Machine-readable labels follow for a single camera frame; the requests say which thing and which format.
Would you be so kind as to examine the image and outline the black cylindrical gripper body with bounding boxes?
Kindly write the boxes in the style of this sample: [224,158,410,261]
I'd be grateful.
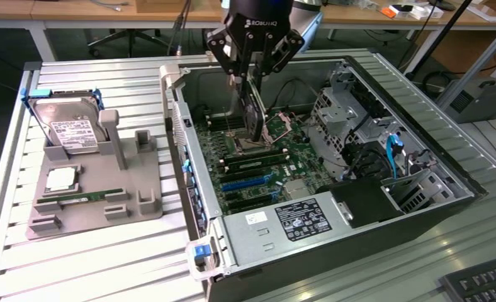
[222,0,294,43]

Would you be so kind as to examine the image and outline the green graphics card black fan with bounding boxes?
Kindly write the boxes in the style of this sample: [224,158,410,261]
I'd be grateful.
[228,52,270,143]

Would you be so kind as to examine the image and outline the black open PC case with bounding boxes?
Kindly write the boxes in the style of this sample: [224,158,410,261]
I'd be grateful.
[158,55,490,302]

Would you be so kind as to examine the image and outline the long wooden desk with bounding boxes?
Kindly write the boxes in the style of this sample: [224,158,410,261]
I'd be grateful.
[0,0,496,62]

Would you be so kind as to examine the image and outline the black office chair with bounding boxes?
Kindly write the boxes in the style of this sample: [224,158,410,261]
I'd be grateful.
[85,28,178,59]

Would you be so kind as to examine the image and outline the metal socket cover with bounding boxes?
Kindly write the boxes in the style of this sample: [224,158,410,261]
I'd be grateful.
[263,112,295,142]

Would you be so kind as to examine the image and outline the silver metal drive cage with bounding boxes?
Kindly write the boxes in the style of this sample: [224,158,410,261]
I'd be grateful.
[312,61,399,152]

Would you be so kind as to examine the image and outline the thin metal locking lever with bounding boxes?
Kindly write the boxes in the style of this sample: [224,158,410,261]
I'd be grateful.
[222,106,232,139]

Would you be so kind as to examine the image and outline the CPU socket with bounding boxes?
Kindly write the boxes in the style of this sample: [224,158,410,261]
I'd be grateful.
[226,127,274,155]

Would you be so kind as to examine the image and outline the white device box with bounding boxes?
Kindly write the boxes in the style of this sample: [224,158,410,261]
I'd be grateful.
[410,4,445,20]

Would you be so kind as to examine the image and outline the black RAM slot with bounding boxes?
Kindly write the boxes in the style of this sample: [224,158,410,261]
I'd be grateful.
[219,146,286,162]

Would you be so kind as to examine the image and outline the green motherboard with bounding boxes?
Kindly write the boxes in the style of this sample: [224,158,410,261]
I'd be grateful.
[192,108,339,220]

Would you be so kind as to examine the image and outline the black tripod pole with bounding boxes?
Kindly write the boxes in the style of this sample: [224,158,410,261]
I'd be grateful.
[402,0,474,79]

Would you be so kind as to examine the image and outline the black RAM stick white label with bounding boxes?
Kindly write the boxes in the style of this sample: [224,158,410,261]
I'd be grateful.
[223,153,290,174]

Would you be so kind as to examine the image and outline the long black expansion slot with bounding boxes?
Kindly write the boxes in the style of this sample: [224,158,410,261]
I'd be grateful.
[227,193,274,209]
[232,201,276,215]
[218,169,270,185]

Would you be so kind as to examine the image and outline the blue expansion slot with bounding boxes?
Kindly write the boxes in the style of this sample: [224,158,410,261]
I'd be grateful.
[220,176,266,193]

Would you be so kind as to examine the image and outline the silver chipset heatsink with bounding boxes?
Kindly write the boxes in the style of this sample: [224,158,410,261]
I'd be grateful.
[284,179,315,196]

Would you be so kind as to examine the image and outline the hard disk drive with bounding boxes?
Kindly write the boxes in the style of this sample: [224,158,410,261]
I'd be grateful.
[19,87,103,148]

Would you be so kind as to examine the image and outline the white paper sheets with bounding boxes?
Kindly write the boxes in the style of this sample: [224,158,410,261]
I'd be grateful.
[465,3,496,23]

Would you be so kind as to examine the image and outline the grey parts rack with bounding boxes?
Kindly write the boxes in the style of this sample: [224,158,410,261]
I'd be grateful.
[24,108,164,242]

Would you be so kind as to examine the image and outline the black plastic fan shroud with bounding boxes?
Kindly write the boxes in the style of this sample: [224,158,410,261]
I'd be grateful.
[314,177,406,229]

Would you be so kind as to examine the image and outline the silver perforated disk bay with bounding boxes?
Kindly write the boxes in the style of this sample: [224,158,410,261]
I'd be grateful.
[379,166,474,215]

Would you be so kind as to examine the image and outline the silver CPU chip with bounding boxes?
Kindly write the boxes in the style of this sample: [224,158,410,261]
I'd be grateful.
[44,167,80,191]

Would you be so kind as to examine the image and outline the green RAM stick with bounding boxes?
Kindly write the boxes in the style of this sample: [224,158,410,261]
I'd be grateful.
[36,187,125,205]

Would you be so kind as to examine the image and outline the grey power supply unit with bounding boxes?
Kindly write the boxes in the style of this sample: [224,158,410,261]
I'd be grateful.
[220,191,357,268]

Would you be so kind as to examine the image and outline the blue case latch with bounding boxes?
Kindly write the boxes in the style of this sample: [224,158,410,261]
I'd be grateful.
[191,245,211,262]

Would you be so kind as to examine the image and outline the clear plastic latch housing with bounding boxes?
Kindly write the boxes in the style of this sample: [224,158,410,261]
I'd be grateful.
[186,240,223,281]

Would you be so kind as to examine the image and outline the black keyboard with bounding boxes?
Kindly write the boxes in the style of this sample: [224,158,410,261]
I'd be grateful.
[435,260,496,302]

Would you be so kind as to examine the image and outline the black looped wire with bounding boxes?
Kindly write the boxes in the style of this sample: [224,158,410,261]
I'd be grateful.
[271,78,315,109]

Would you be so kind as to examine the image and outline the sheathed robot cable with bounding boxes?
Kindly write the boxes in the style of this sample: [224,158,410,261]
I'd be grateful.
[168,0,192,57]

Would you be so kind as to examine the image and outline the beige plastic case bracket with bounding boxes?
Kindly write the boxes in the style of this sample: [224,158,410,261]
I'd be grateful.
[158,64,190,120]

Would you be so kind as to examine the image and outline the black power wire bundle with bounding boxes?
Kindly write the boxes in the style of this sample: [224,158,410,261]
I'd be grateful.
[338,109,390,185]

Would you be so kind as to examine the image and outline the blue card retainer rail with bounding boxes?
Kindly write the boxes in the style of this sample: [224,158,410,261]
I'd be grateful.
[180,143,210,223]

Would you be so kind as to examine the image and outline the blue disk wire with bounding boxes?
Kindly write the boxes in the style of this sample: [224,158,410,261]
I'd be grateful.
[383,133,403,180]

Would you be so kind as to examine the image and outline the grey computer tower with handle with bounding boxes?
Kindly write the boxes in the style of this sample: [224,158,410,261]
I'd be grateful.
[435,78,496,125]

